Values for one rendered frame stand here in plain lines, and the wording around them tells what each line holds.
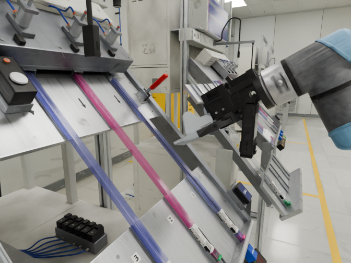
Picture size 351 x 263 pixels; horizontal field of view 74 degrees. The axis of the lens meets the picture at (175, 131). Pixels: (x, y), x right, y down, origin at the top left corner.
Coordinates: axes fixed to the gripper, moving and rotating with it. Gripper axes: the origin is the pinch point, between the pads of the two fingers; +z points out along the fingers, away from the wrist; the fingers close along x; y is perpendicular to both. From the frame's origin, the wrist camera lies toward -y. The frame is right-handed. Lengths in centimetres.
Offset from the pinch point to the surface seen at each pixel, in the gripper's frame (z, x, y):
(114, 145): 193, -179, 29
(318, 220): 5, -149, -107
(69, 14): 10.3, 6.7, 39.2
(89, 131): 9.6, 17.5, 10.0
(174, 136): 7.7, -8.0, 2.1
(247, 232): -2.0, -1.6, -25.9
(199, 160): 4.2, -8.0, -6.8
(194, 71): 19, -85, 33
